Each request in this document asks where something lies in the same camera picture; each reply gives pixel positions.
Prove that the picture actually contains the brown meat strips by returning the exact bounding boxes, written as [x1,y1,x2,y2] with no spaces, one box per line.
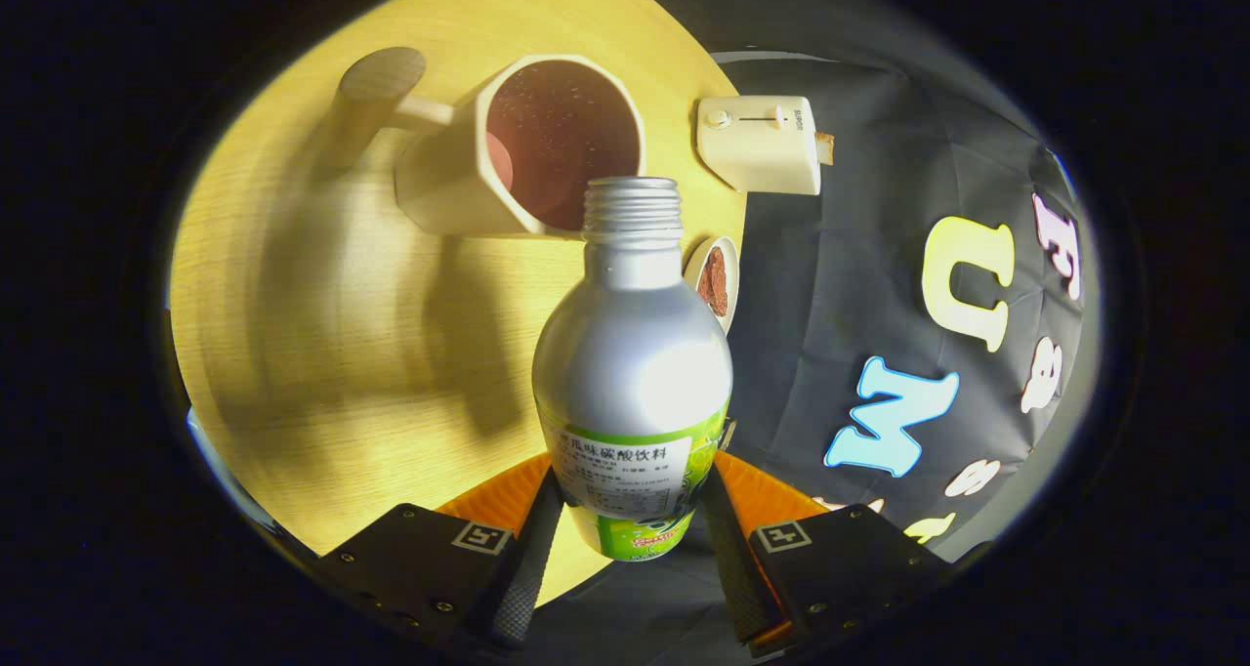
[698,247,729,317]

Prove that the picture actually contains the cream toaster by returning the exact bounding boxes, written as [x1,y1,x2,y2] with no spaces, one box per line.
[696,95,823,196]

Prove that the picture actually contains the beige cup with handle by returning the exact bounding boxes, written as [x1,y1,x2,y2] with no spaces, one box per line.
[337,47,647,242]

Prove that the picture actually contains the silver juice bottle green label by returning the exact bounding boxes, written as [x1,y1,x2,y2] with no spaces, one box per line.
[532,177,734,562]

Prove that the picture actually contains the black backdrop cloth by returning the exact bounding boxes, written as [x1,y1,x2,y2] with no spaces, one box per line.
[547,51,1100,666]

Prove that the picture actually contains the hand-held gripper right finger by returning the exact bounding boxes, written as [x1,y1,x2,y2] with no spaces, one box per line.
[701,451,989,659]

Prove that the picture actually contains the small white plate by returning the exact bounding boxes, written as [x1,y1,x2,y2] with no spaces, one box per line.
[682,235,741,335]

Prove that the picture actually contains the wooden table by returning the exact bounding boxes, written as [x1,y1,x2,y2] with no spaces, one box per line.
[168,0,751,608]

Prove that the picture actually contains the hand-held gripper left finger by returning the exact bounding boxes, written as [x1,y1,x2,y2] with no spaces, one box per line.
[317,451,567,652]

